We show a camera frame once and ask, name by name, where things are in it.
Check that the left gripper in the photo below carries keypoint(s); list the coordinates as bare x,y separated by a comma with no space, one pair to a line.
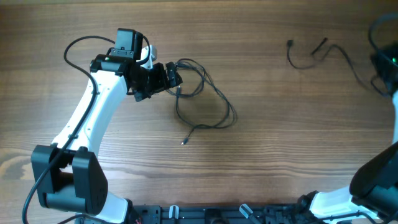
161,81

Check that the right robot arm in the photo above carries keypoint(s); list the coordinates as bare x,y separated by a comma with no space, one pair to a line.
371,195

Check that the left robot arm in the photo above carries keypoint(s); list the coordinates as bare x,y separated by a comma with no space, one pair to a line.
68,176

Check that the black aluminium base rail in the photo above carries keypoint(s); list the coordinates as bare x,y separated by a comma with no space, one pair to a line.
271,214

